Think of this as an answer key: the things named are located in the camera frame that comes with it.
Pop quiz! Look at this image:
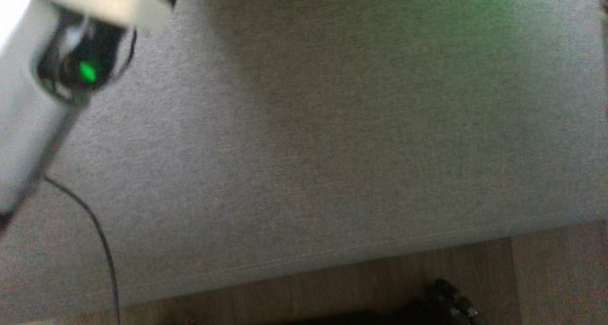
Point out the black cable teal connector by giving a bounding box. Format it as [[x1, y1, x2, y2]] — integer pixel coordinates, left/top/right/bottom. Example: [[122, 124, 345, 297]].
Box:
[[44, 175, 120, 325]]

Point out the grey fabric sofa seat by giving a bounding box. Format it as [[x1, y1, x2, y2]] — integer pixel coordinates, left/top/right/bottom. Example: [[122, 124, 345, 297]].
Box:
[[0, 0, 608, 325]]

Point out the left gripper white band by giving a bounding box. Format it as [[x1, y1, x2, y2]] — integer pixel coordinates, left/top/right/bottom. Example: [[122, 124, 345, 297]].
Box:
[[30, 0, 178, 103]]

